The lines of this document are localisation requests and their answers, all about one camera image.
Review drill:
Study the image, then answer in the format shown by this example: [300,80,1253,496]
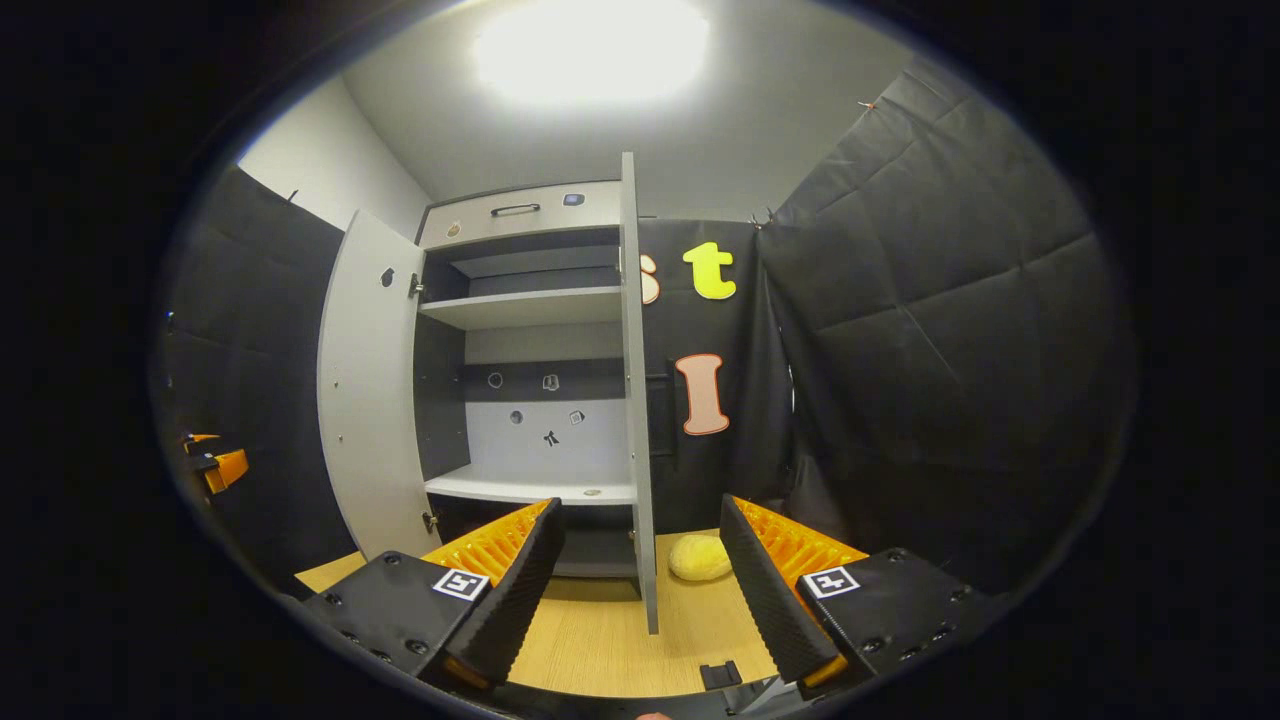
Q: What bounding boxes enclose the low white cabinet shelf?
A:
[425,465,638,506]

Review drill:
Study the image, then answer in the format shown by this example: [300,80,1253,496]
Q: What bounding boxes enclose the large ceiling light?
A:
[472,0,711,106]

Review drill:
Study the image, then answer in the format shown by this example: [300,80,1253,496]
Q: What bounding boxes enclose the black backdrop cloth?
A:
[155,60,1136,601]

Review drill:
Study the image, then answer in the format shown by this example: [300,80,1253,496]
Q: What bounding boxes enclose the grey double-door shoe cabinet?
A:
[317,152,661,636]

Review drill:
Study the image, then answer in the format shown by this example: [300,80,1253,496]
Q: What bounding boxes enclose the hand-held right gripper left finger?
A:
[300,498,566,691]

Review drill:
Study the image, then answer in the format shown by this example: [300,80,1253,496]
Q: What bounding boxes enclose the grey cabinet drawer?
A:
[418,182,623,249]

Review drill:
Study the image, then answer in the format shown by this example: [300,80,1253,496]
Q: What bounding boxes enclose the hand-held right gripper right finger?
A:
[720,494,991,691]

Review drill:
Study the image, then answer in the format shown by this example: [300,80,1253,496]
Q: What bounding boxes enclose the high white cabinet shelf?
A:
[420,287,623,331]

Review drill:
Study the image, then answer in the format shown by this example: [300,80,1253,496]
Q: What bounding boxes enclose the grey cabinet door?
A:
[618,152,661,636]
[317,208,441,561]

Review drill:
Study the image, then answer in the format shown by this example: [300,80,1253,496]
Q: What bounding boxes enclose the yellow soft toy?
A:
[668,534,734,582]

